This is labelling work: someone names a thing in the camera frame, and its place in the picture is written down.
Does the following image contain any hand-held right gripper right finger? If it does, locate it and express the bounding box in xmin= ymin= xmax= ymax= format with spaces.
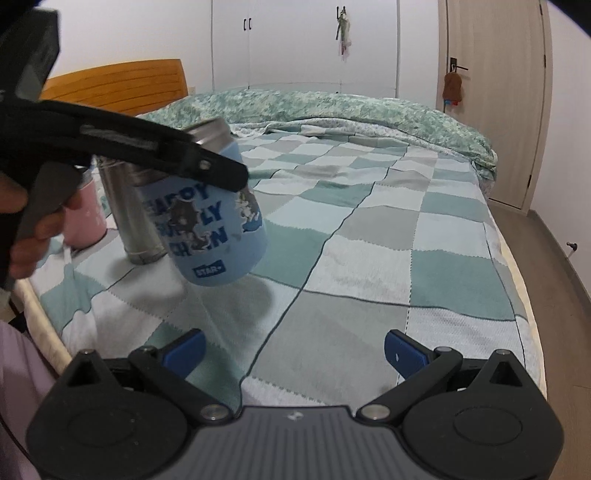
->
xmin=358 ymin=329 xmax=533 ymax=423

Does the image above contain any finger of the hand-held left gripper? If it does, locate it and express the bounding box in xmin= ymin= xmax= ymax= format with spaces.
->
xmin=78 ymin=105 xmax=251 ymax=191

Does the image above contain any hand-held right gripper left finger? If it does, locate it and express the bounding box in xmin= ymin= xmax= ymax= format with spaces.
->
xmin=58 ymin=329 xmax=234 ymax=423

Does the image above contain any blue printed cup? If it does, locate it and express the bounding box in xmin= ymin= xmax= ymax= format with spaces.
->
xmin=133 ymin=117 xmax=269 ymax=288

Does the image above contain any pink cup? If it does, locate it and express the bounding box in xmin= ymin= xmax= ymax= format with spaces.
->
xmin=62 ymin=172 xmax=109 ymax=250

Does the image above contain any person's left hand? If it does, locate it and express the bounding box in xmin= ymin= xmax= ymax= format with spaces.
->
xmin=0 ymin=173 xmax=80 ymax=280

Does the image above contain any stainless steel tumbler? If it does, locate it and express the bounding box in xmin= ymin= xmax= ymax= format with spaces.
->
xmin=95 ymin=154 xmax=168 ymax=266

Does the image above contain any wooden headboard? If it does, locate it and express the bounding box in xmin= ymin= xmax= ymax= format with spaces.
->
xmin=39 ymin=59 xmax=189 ymax=117

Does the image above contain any checked blanket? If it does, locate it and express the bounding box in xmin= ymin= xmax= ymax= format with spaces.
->
xmin=37 ymin=121 xmax=542 ymax=408

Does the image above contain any white wardrobe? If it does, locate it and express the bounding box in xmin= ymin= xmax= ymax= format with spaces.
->
xmin=210 ymin=0 xmax=400 ymax=99

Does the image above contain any person's lilac clothing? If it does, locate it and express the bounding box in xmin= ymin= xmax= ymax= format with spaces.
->
xmin=0 ymin=318 xmax=62 ymax=480

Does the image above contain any green patterned duvet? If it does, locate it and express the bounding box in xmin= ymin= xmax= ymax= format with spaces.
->
xmin=139 ymin=89 xmax=498 ymax=191

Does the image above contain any hanging grey ornament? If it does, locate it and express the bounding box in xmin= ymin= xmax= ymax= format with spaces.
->
xmin=334 ymin=6 xmax=354 ymax=62

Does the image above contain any brown hanging pouch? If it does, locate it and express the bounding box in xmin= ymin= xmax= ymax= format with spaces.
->
xmin=441 ymin=71 xmax=464 ymax=108

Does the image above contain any light wooden door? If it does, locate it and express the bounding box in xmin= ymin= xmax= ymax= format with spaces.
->
xmin=436 ymin=0 xmax=555 ymax=214

